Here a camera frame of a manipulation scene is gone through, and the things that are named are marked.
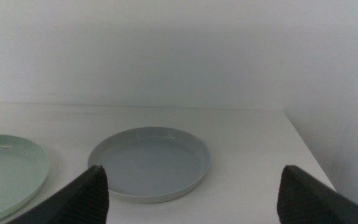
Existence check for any pale green shallow bowl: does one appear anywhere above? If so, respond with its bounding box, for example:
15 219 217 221
0 134 50 224

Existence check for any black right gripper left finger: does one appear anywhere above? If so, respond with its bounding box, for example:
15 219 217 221
6 164 110 224

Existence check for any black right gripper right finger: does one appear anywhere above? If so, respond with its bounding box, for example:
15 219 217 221
277 164 358 224

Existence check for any grey shallow bowl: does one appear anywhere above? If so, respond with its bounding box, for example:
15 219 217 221
87 126 211 205

